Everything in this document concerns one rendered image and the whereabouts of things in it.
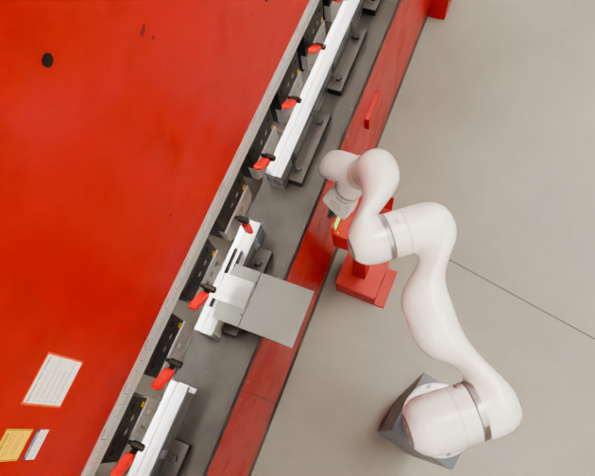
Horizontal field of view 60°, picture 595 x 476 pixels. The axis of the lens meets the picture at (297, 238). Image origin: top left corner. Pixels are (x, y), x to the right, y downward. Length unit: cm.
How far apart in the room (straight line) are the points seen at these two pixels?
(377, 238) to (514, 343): 165
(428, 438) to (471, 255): 171
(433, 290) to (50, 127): 74
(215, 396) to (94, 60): 114
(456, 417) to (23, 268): 80
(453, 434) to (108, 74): 87
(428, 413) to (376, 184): 47
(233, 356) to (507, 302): 146
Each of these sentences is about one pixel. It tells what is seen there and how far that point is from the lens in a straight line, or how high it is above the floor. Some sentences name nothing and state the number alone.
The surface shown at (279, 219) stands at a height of 88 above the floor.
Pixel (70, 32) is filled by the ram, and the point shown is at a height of 201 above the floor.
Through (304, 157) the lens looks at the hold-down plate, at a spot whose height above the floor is 90.
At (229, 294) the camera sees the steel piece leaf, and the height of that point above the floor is 100.
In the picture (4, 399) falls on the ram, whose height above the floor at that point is 176.
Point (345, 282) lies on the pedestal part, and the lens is 247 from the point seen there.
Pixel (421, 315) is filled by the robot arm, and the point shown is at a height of 145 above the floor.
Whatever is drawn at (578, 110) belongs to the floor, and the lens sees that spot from 324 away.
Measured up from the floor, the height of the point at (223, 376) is 87.
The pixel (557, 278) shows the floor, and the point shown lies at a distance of 277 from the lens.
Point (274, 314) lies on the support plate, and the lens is 155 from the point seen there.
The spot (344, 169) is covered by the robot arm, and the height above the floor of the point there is 127.
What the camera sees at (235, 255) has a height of 100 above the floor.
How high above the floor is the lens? 249
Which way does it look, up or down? 68 degrees down
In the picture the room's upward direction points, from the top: 17 degrees counter-clockwise
